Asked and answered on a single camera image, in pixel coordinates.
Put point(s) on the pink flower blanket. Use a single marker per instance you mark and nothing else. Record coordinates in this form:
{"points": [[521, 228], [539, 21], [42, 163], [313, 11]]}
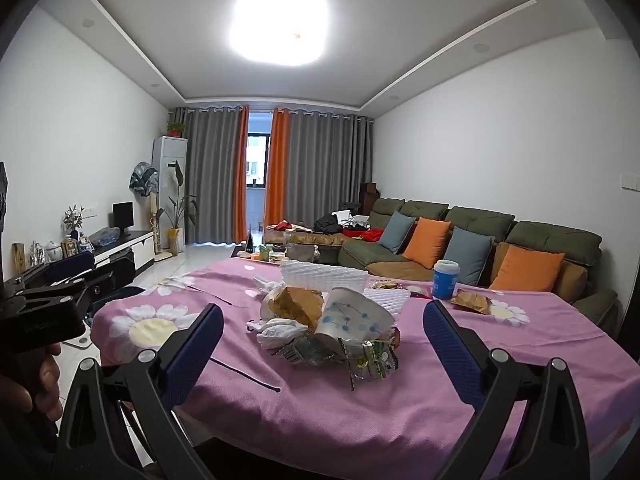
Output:
{"points": [[350, 410]]}

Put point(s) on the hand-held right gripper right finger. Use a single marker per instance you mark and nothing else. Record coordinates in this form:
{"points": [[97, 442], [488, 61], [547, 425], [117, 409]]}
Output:
{"points": [[450, 350]]}

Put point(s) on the framed picture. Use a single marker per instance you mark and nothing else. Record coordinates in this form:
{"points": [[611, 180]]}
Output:
{"points": [[70, 249]]}

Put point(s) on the orange cushion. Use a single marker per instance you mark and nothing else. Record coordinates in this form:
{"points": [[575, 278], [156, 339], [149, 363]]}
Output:
{"points": [[527, 267], [427, 242]]}

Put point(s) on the red clothes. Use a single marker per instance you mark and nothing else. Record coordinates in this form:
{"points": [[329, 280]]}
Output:
{"points": [[371, 235]]}

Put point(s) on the red snack packet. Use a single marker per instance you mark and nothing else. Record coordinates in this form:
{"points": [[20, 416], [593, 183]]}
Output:
{"points": [[419, 292]]}

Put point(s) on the white paper cup blue pattern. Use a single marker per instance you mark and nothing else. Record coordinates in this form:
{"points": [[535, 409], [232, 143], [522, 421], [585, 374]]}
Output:
{"points": [[355, 317]]}

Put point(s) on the wall socket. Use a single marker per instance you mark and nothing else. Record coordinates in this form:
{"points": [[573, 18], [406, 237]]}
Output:
{"points": [[90, 212]]}

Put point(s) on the white standing air conditioner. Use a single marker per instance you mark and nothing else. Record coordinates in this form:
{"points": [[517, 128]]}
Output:
{"points": [[170, 180]]}

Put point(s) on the small potted plant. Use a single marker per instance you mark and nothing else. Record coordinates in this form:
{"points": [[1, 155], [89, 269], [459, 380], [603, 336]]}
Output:
{"points": [[176, 129]]}

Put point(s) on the orange curtain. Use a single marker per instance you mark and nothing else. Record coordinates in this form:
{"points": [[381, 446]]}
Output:
{"points": [[242, 175], [277, 170]]}

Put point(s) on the brown cabinet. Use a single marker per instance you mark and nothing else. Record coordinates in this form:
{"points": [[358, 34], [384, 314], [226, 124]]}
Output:
{"points": [[370, 197]]}

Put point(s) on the black clothes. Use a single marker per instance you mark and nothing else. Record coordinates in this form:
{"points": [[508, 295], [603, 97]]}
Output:
{"points": [[329, 224]]}

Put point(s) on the grey curtain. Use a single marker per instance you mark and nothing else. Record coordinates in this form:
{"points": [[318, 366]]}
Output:
{"points": [[212, 175], [330, 170]]}

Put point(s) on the ceiling light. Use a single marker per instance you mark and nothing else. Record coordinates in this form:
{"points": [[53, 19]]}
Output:
{"points": [[279, 22]]}

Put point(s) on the black monitor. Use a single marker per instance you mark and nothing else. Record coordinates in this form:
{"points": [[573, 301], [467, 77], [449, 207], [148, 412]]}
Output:
{"points": [[123, 216]]}

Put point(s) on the person's left hand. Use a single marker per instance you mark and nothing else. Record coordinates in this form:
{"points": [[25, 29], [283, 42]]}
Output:
{"points": [[47, 385]]}

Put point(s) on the black top coffee table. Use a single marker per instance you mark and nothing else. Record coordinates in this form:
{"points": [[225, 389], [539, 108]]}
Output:
{"points": [[265, 257]]}

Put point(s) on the wall switch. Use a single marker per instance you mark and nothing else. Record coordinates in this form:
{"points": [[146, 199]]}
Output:
{"points": [[629, 181]]}

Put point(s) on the white clothes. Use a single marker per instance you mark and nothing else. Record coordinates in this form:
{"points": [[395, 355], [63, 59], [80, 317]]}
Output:
{"points": [[352, 217]]}

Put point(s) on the tall plant yellow vase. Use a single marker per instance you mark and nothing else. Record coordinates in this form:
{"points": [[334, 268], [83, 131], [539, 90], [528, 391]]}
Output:
{"points": [[177, 210]]}

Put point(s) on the plant in blue-white vase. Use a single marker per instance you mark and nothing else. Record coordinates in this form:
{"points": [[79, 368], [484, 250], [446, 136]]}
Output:
{"points": [[73, 220]]}

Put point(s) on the brown paper bag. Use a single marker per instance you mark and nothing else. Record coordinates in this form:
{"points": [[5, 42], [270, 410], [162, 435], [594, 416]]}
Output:
{"points": [[295, 305]]}

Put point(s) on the window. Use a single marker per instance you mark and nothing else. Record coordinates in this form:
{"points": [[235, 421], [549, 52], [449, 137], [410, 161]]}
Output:
{"points": [[259, 160]]}

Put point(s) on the white TV cabinet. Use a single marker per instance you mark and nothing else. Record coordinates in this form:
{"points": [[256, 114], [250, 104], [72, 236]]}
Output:
{"points": [[135, 250]]}

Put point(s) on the blue-grey cushion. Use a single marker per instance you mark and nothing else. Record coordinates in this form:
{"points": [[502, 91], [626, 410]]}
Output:
{"points": [[469, 255], [396, 232]]}

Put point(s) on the cluster of glass jars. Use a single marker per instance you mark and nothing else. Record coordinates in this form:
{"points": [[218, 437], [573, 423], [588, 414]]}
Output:
{"points": [[285, 249]]}

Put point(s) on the clear wrapped gift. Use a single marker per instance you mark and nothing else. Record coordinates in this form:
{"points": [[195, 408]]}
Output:
{"points": [[37, 254]]}

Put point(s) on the green sofa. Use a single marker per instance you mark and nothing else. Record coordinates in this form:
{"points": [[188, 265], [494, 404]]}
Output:
{"points": [[545, 237]]}

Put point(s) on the white foam net sleeve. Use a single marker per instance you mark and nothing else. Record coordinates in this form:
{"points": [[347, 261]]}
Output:
{"points": [[322, 275], [387, 302]]}

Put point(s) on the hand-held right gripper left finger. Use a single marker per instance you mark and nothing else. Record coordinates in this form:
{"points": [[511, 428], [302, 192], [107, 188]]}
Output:
{"points": [[195, 350]]}

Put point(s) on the brown paper wrapper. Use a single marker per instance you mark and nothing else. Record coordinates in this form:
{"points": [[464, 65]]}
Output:
{"points": [[470, 302]]}

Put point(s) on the blue cup white lid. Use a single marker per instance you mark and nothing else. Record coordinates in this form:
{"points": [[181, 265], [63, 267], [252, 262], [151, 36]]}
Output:
{"points": [[445, 282]]}

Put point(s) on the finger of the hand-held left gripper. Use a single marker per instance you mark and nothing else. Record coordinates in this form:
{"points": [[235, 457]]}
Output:
{"points": [[112, 270], [72, 261]]}

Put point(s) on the fan with patterned cover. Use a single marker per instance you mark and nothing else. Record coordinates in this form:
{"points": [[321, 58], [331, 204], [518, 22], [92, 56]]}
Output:
{"points": [[144, 177]]}

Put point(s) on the clear plastic bag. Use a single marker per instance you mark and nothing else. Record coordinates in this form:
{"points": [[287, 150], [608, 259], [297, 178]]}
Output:
{"points": [[105, 236]]}

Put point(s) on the white lidded jar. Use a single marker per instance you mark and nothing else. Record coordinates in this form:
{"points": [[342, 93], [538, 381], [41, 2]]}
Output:
{"points": [[53, 251]]}

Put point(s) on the blue white porcelain jar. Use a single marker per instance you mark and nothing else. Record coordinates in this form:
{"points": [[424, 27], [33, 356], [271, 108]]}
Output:
{"points": [[85, 245]]}

